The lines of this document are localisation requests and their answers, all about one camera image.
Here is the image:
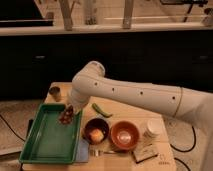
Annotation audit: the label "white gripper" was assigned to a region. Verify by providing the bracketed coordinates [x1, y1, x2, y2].
[67, 94, 88, 113]

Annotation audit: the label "dark red grape bunch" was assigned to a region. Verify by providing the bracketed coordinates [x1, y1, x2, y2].
[59, 106, 73, 124]

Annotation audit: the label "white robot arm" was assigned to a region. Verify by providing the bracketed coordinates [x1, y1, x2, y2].
[68, 61, 213, 171]

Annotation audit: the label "green plastic tray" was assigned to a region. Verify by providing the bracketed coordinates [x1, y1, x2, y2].
[19, 104, 82, 164]

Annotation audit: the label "green chili pepper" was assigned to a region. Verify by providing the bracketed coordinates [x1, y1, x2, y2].
[92, 103, 113, 118]

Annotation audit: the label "brown cup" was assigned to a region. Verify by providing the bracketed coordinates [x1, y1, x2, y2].
[49, 86, 61, 102]

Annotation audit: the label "dark brown bowl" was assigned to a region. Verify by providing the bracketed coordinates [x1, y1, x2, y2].
[83, 118, 109, 145]

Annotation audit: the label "yellow round fruit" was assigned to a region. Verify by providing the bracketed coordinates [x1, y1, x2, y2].
[90, 129, 104, 143]

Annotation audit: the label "metal fork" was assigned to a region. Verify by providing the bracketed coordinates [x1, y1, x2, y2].
[90, 149, 126, 157]

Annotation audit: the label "orange clay bowl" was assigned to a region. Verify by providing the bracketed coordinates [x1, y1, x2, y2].
[110, 121, 140, 151]

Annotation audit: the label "white paper cup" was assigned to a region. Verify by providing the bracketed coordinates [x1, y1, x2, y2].
[143, 119, 162, 146]

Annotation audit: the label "black cable left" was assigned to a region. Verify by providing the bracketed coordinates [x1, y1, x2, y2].
[0, 114, 26, 142]

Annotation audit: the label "black cable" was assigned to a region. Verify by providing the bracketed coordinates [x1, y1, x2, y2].
[0, 114, 26, 142]
[170, 125, 197, 171]

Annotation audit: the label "black cable right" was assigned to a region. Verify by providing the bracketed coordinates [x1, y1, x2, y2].
[170, 125, 197, 171]

